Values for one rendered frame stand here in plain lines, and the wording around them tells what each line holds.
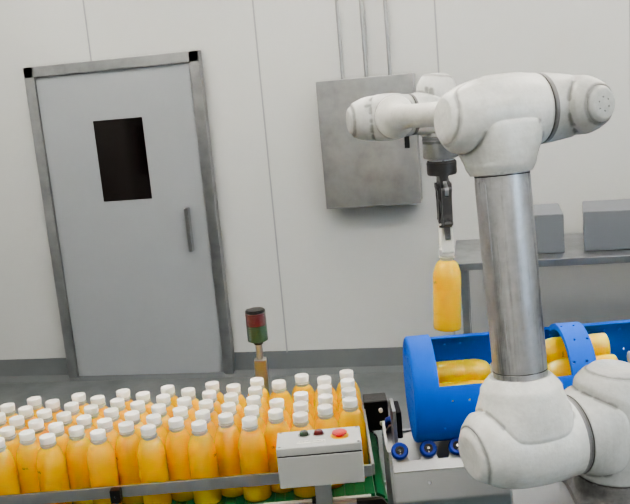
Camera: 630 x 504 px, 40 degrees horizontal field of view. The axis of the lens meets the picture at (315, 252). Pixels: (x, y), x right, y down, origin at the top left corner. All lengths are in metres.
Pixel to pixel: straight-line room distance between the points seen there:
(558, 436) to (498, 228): 0.39
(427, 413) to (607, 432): 0.66
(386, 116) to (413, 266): 3.72
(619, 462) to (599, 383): 0.15
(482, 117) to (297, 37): 4.19
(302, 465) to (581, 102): 1.03
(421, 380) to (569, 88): 0.92
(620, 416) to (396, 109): 0.83
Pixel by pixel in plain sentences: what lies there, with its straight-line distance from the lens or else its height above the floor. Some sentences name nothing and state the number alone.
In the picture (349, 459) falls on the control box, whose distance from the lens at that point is 2.05.
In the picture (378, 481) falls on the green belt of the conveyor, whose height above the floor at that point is 0.90.
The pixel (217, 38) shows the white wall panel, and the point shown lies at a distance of 5.78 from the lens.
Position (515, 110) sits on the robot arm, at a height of 1.84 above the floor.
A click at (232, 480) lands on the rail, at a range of 2.22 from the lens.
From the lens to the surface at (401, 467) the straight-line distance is 2.31.
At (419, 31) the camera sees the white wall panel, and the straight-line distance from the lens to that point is 5.56.
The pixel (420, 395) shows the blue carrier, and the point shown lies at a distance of 2.22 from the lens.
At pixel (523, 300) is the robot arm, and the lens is 1.58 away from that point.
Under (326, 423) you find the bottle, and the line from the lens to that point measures 2.21.
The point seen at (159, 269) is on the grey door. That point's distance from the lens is 6.02.
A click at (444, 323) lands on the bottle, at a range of 2.23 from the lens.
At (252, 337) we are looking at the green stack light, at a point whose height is 1.18.
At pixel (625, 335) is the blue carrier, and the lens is 2.58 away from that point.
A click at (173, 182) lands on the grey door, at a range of 5.88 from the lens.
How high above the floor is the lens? 1.91
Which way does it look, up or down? 11 degrees down
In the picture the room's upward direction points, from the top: 5 degrees counter-clockwise
